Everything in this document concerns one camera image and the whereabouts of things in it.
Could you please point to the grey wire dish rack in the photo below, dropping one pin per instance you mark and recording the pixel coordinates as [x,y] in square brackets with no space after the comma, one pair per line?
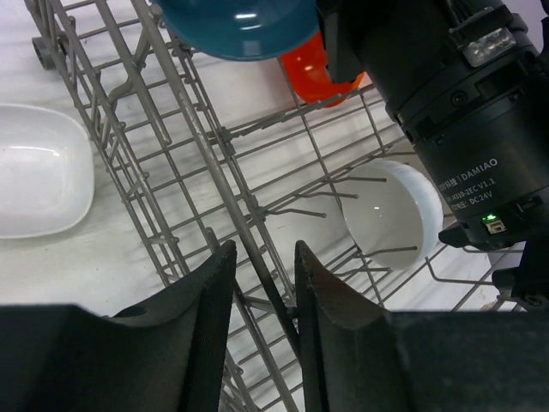
[140,96]

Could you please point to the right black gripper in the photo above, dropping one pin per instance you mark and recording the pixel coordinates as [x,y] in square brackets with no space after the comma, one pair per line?
[393,42]

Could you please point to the white square bowl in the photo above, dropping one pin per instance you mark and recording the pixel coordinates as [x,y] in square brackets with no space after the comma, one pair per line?
[47,172]

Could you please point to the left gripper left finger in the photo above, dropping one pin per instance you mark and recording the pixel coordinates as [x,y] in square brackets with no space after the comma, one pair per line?
[165,353]

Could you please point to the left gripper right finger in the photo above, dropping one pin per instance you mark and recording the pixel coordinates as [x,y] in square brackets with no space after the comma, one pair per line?
[358,356]

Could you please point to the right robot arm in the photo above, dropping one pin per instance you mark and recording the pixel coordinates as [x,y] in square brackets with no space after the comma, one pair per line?
[469,90]

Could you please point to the blue bowl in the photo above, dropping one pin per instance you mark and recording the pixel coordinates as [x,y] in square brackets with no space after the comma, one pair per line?
[242,30]

